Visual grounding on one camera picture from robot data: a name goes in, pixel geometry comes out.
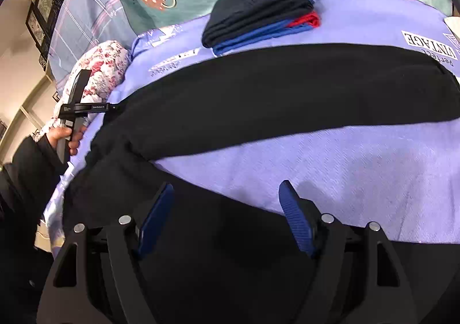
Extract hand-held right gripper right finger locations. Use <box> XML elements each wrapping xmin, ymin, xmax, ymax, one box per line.
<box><xmin>278</xmin><ymin>180</ymin><xmax>419</xmax><ymax>324</ymax></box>

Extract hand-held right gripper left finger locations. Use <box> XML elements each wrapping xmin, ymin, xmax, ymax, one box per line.
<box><xmin>36</xmin><ymin>182</ymin><xmax>175</xmax><ymax>324</ymax></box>

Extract black pants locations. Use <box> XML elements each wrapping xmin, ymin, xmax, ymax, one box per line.
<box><xmin>61</xmin><ymin>42</ymin><xmax>459</xmax><ymax>324</ymax></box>

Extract person's left forearm black sleeve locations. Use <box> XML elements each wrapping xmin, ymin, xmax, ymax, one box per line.
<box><xmin>0</xmin><ymin>135</ymin><xmax>70</xmax><ymax>238</ymax></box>

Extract person's left hand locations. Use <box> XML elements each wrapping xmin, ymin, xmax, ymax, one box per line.
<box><xmin>47</xmin><ymin>125</ymin><xmax>87</xmax><ymax>157</ymax></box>

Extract floral bolster pillow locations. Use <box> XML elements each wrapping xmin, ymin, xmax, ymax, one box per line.
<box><xmin>54</xmin><ymin>40</ymin><xmax>131</xmax><ymax>120</ymax></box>

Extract purple printed bed sheet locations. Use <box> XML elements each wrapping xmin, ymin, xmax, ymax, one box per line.
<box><xmin>45</xmin><ymin>0</ymin><xmax>460</xmax><ymax>260</ymax></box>

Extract grey plaid pillow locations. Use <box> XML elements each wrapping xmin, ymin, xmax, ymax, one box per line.
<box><xmin>48</xmin><ymin>0</ymin><xmax>139</xmax><ymax>82</ymax></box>

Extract folded dark navy garment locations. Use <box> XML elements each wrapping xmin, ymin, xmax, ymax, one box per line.
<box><xmin>202</xmin><ymin>0</ymin><xmax>315</xmax><ymax>49</ymax></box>

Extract folded red garment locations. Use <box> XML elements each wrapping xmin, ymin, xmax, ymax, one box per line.
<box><xmin>287</xmin><ymin>11</ymin><xmax>321</xmax><ymax>28</ymax></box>

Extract white textured pillow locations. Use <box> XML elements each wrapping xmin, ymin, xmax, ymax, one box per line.
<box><xmin>445</xmin><ymin>15</ymin><xmax>460</xmax><ymax>39</ymax></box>

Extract beige wooden frame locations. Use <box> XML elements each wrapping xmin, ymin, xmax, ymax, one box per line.
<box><xmin>0</xmin><ymin>73</ymin><xmax>58</xmax><ymax>152</ymax></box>

